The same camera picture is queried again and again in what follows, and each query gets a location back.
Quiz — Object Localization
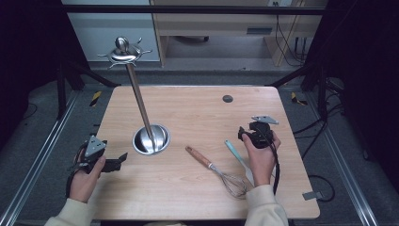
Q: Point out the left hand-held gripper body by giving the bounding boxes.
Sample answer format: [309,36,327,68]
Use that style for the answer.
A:
[73,135,108,174]

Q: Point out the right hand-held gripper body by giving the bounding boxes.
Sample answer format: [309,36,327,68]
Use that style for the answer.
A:
[247,115,280,150]

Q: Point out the teal-handled spatula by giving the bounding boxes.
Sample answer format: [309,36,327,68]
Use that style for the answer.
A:
[224,139,256,186]

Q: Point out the wire whisk with wooden handle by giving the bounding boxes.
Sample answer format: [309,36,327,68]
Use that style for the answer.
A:
[184,145,248,200]

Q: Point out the steel utensil stand with hooks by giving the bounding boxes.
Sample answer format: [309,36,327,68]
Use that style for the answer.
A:
[97,36,171,156]

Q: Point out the person's right hand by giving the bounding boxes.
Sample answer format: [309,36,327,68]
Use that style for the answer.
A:
[241,130,281,188]

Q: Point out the person's left hand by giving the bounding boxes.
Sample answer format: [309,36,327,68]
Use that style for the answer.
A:
[68,149,107,203]

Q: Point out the yellow-black tape strip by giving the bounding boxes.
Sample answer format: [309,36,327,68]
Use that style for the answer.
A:
[290,91,309,106]
[88,90,104,107]

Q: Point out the black metal stand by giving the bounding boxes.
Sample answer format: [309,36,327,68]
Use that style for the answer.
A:
[56,59,121,121]
[264,62,328,121]

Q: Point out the blue-grey desk label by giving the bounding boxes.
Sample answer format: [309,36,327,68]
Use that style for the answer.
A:
[247,27,273,36]

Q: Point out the white cabinet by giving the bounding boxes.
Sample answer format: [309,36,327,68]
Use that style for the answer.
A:
[60,0,162,63]

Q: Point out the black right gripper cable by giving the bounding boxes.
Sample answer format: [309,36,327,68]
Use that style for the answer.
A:
[263,125,280,196]

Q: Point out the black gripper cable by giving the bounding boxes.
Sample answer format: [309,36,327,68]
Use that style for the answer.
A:
[263,125,280,196]
[65,142,83,200]

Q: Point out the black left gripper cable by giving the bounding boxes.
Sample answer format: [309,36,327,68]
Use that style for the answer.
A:
[65,142,83,200]

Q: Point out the black floor cables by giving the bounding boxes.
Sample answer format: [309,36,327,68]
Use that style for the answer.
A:
[293,103,346,158]

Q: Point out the aluminium floor rail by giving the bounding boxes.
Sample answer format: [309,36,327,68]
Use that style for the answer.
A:
[0,90,81,226]
[305,92,379,226]

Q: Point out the grey metal bracket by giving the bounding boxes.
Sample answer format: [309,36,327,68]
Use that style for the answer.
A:
[302,190,324,202]

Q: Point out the black looped floor cable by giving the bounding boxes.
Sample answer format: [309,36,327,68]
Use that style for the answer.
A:
[307,174,336,202]

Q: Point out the black hanging desk cables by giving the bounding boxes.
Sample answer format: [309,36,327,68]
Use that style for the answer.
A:
[274,13,310,67]

